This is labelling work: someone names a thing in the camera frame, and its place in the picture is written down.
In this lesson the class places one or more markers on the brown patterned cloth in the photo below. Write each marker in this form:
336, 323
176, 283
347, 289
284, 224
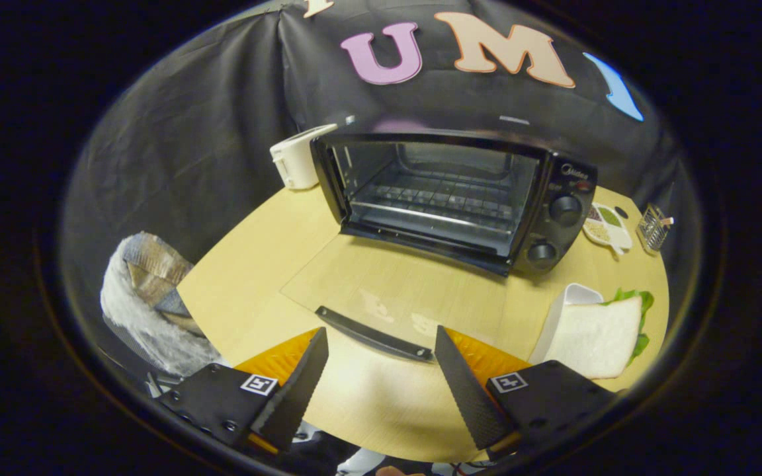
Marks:
153, 264

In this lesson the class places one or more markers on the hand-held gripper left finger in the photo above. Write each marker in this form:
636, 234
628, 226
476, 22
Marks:
301, 390

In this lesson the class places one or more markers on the white bread lettuce sandwich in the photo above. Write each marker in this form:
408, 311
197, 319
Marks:
592, 337

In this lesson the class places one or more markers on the white plastic tray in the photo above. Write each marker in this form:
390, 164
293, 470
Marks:
556, 314

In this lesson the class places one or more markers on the white divided seasoning dish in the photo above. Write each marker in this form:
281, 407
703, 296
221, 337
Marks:
606, 228

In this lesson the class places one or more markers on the black toaster oven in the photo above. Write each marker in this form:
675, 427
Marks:
556, 198

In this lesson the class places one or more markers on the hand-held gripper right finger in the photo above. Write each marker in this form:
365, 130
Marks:
467, 390

